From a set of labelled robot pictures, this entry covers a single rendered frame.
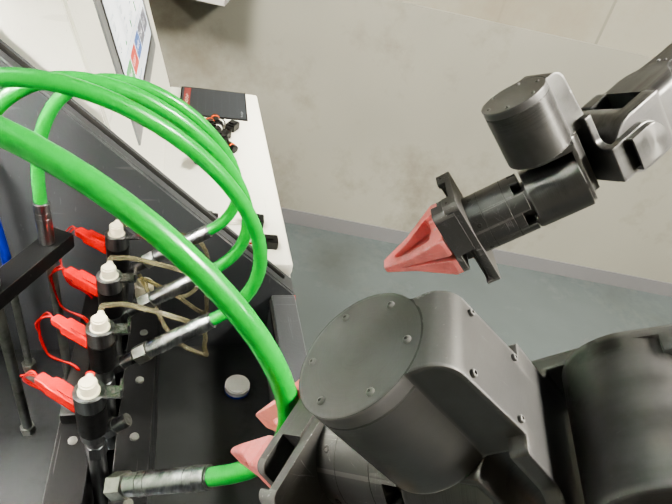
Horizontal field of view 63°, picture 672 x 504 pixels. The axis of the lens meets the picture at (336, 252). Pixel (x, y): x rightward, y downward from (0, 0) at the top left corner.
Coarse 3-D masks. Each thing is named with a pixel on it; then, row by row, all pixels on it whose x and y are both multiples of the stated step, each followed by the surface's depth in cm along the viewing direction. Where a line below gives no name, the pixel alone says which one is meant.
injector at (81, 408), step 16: (80, 400) 49; (96, 400) 49; (80, 416) 50; (96, 416) 51; (128, 416) 54; (80, 432) 52; (96, 432) 52; (112, 432) 53; (96, 448) 54; (96, 464) 56; (96, 480) 58; (96, 496) 60
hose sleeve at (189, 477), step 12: (168, 468) 42; (180, 468) 41; (192, 468) 40; (204, 468) 40; (132, 480) 42; (144, 480) 41; (156, 480) 41; (168, 480) 40; (180, 480) 40; (192, 480) 39; (204, 480) 39; (132, 492) 42; (144, 492) 41; (156, 492) 41; (168, 492) 41; (180, 492) 40
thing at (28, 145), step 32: (0, 128) 25; (32, 160) 26; (64, 160) 26; (96, 192) 26; (128, 192) 27; (128, 224) 27; (160, 224) 27; (192, 256) 28; (224, 288) 28; (256, 320) 30; (256, 352) 30; (288, 384) 32; (224, 480) 38
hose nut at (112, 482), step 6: (114, 474) 43; (120, 474) 43; (108, 480) 43; (114, 480) 42; (120, 480) 42; (108, 486) 42; (114, 486) 42; (120, 486) 42; (108, 492) 42; (114, 492) 42; (120, 492) 42; (108, 498) 43; (114, 498) 43; (120, 498) 42; (126, 498) 42
